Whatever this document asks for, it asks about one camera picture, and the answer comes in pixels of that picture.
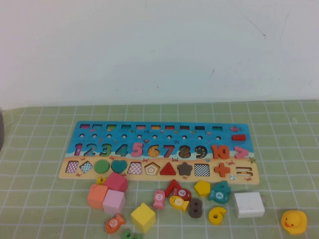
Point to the brown star piece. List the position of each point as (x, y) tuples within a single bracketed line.
[(185, 169)]

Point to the red fish numbered seven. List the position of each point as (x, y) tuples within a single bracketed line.
[(183, 193)]

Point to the teal fish numbered four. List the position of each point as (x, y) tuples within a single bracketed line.
[(219, 196)]

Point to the pink number five piece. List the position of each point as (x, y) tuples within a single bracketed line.
[(136, 145)]

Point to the brown number eight piece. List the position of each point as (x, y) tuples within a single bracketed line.
[(195, 207)]

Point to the yellow number six piece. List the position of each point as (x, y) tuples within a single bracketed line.
[(219, 211)]

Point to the green number piece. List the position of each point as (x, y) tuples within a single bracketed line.
[(127, 235)]

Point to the yellow rubber duck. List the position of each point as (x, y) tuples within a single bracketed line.
[(294, 220)]

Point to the orange number ten piece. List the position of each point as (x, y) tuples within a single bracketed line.
[(214, 152)]

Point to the magenta trapezoid block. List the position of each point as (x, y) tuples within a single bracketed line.
[(114, 180)]

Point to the pink fish numbered five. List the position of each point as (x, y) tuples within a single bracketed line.
[(159, 198)]

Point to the red triangle piece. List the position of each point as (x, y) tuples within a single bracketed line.
[(169, 170)]

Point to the orange fish numbered ten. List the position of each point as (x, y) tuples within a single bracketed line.
[(113, 222)]

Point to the pink greater-than sign piece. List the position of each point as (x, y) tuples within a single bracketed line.
[(243, 152)]

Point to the wooden number puzzle board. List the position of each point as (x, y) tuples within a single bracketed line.
[(159, 139)]

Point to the red minus sign block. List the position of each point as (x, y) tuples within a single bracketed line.
[(238, 137)]

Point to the light pink cube block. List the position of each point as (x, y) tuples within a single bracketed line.
[(113, 201)]

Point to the red number seven piece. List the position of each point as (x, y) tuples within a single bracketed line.
[(172, 186)]

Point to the white plug charger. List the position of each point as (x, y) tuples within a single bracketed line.
[(248, 205)]

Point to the teal number four piece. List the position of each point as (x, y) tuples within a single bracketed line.
[(224, 185)]

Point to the green circle piece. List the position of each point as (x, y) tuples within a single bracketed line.
[(101, 166)]

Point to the orange plus sign piece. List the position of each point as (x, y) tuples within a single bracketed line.
[(221, 169)]

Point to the yellow fish numbered six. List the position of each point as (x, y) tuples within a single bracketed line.
[(178, 201)]

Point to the green checked tablecloth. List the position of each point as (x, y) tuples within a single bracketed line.
[(37, 199)]

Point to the teal heart piece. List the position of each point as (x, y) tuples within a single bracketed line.
[(119, 165)]

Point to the orange cube block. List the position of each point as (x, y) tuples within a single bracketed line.
[(97, 196)]

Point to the yellow pentagon block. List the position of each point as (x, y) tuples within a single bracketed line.
[(202, 188)]

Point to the small yellow wooden piece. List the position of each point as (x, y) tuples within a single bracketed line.
[(100, 180)]

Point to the yellow cube block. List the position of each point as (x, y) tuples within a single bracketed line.
[(143, 219)]

